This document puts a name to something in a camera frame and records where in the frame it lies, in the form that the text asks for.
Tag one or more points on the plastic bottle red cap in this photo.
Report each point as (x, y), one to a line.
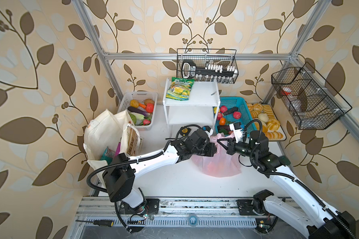
(292, 102)

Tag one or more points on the small orange persimmon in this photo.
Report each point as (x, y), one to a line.
(222, 121)

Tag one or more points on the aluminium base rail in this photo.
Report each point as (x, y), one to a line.
(190, 212)

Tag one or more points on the black wire basket wall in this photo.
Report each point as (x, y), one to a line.
(322, 103)
(207, 65)

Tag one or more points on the white two-tier shelf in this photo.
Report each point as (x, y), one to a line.
(198, 109)

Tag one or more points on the red tomato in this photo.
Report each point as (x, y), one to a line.
(149, 108)

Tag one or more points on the black wire basket right wall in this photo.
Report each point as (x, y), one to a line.
(322, 103)

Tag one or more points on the brown potato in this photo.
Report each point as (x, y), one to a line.
(134, 103)

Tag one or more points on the teal red snack bag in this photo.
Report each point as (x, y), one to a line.
(107, 155)

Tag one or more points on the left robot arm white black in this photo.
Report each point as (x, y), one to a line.
(117, 179)

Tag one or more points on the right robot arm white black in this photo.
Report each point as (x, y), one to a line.
(316, 219)

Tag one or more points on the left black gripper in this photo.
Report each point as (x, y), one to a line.
(212, 151)

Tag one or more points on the green tape dispenser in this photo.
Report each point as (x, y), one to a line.
(284, 160)

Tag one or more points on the yellow green snack bag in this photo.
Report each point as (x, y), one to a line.
(179, 89)

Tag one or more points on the white plastic vegetable basket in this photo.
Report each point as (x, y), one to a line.
(141, 107)

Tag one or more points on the pink plastic grocery bag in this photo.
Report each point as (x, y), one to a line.
(221, 164)

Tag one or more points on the purple eggplant in teal basket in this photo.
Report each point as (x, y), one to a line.
(223, 127)

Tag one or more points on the cream canvas tote bag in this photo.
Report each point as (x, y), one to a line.
(107, 130)

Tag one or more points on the teal plastic fruit basket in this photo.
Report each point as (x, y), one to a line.
(240, 103)

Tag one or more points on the green cabbage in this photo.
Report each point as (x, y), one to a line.
(133, 118)

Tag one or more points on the black wire basket back wall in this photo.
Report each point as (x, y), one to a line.
(207, 65)

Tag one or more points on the purple grape candy bag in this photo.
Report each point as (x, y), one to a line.
(117, 150)

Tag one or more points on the red apple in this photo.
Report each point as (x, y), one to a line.
(223, 109)
(237, 115)

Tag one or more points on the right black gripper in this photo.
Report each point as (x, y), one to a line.
(232, 142)

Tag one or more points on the white bread tray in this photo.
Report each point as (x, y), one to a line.
(271, 125)

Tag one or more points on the yellow black tape measure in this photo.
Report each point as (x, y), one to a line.
(185, 131)

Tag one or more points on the yellow black screwdriver left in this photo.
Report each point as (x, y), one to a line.
(101, 223)

